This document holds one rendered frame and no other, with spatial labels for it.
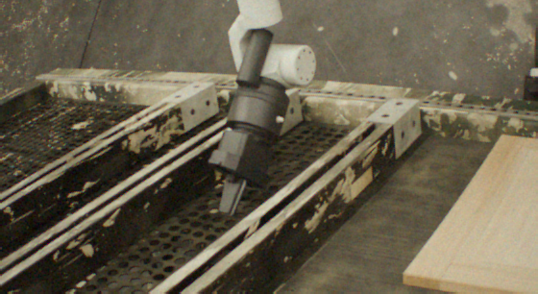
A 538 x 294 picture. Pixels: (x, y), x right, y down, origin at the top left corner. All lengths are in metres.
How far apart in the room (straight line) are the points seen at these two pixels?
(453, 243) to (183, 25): 2.22
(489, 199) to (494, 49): 1.29
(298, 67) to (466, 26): 1.34
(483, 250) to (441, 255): 0.06
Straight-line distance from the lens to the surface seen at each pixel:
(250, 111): 1.11
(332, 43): 2.59
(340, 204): 1.12
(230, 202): 1.11
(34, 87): 2.12
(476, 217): 1.05
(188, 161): 1.24
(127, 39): 3.26
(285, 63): 1.13
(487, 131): 1.34
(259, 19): 1.12
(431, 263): 0.95
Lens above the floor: 2.17
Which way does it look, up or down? 55 degrees down
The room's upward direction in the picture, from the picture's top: 73 degrees counter-clockwise
